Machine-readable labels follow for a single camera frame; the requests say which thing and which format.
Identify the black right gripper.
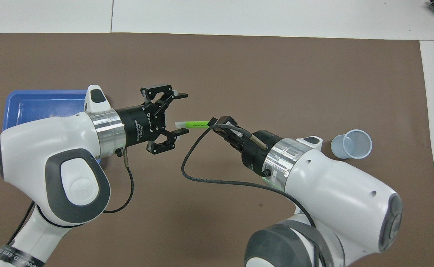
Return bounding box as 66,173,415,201
208,116,281,178

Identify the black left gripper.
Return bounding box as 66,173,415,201
115,85,190,154

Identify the blue plastic tray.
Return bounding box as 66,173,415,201
3,90,102,164

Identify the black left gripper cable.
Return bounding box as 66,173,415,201
7,148,134,245

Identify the green pen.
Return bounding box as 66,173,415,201
175,120,211,129

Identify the brown table mat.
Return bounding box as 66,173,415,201
0,33,434,267

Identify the translucent plastic cup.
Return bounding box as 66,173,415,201
331,129,372,160

